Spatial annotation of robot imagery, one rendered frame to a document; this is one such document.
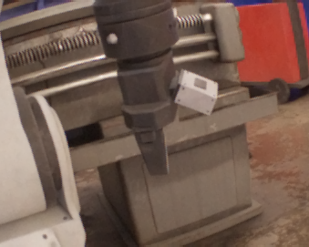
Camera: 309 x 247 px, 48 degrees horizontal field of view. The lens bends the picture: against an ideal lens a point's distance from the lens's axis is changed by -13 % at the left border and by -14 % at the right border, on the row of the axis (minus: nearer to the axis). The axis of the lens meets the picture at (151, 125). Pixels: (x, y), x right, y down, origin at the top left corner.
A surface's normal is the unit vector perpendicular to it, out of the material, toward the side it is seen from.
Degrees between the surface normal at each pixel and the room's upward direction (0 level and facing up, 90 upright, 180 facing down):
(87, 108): 90
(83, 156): 90
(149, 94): 103
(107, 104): 90
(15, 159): 82
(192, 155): 90
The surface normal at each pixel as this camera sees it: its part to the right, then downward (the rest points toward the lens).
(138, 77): -0.17, 0.49
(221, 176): 0.31, 0.18
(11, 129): 0.32, -0.39
